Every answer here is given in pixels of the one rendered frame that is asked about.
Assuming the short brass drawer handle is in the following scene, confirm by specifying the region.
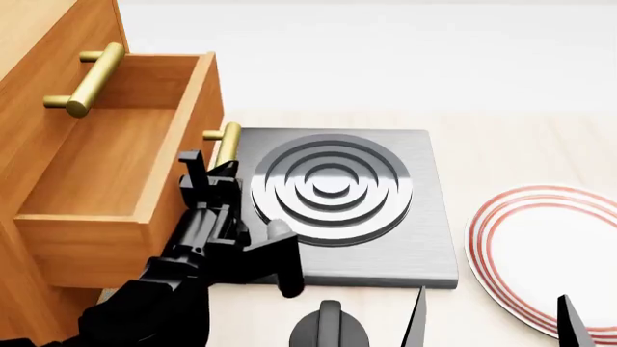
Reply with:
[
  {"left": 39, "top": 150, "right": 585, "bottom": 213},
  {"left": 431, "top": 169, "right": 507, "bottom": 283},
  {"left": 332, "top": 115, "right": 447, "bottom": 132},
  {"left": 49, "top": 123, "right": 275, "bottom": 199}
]
[{"left": 201, "top": 121, "right": 243, "bottom": 171}]

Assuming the wooden cabinet body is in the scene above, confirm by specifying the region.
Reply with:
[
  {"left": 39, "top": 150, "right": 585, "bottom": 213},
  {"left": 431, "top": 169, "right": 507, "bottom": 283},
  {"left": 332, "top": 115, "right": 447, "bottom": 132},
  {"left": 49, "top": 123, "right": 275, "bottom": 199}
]
[{"left": 0, "top": 0, "right": 131, "bottom": 347}]

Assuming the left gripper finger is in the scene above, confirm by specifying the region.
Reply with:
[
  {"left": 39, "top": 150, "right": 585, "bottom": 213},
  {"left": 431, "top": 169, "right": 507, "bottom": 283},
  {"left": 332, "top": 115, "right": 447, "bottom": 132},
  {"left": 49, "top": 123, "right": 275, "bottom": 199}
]
[
  {"left": 207, "top": 159, "right": 241, "bottom": 182},
  {"left": 177, "top": 148, "right": 209, "bottom": 186}
]

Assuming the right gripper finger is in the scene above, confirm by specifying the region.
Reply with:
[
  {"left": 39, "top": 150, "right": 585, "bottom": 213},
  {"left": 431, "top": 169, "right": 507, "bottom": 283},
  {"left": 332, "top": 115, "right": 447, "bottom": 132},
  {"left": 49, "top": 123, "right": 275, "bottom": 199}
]
[
  {"left": 556, "top": 293, "right": 598, "bottom": 347},
  {"left": 399, "top": 284, "right": 428, "bottom": 347}
]

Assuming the long brass drawer handle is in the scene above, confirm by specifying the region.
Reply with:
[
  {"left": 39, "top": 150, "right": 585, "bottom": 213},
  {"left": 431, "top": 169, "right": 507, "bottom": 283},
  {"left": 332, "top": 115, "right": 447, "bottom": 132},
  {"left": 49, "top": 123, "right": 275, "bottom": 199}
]
[{"left": 42, "top": 41, "right": 126, "bottom": 119}]

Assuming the wooden drawer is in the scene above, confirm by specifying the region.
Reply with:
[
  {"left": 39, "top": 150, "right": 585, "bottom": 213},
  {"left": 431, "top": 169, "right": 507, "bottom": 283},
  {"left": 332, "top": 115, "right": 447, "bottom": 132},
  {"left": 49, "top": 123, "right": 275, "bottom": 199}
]
[{"left": 13, "top": 51, "right": 226, "bottom": 290}]

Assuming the black round knob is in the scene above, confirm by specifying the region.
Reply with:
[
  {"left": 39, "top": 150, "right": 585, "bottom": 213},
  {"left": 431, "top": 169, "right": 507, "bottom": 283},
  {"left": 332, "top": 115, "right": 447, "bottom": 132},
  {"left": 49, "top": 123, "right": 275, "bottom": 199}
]
[{"left": 288, "top": 299, "right": 372, "bottom": 347}]

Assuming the white plate with red rings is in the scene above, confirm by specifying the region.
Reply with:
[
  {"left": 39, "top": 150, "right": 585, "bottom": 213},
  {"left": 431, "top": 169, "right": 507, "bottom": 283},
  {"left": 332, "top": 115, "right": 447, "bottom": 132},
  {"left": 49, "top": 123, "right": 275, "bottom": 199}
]
[{"left": 464, "top": 185, "right": 617, "bottom": 343}]

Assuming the silver stove plate with rings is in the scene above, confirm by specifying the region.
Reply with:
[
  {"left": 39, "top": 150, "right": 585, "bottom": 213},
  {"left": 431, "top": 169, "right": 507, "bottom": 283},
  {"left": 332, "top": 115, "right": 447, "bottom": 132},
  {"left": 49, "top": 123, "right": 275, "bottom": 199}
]
[{"left": 229, "top": 127, "right": 460, "bottom": 290}]

